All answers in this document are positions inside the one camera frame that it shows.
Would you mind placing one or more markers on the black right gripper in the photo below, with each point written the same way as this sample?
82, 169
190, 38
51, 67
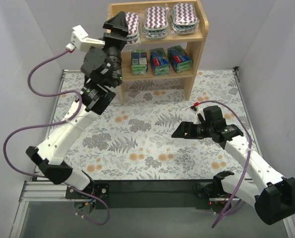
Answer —
191, 130

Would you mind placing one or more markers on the pink wavy sponge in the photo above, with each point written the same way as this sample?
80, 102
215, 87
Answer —
132, 20
183, 19
155, 24

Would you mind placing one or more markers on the green blue sponge pack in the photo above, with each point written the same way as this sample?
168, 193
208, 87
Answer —
159, 62
179, 59
139, 63

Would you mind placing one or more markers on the pink wavy sponge top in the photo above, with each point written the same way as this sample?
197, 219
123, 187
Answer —
132, 20

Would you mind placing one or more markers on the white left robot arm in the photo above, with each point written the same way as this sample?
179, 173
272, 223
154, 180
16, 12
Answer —
91, 102

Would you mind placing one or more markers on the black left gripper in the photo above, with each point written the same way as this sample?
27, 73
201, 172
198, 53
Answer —
115, 35

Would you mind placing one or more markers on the white cable connector tag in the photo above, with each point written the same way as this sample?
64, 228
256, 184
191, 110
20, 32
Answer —
80, 40

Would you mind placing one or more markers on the floral patterned table mat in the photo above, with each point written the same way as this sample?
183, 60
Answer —
132, 140

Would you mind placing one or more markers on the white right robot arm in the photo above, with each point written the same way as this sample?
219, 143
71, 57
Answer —
272, 195

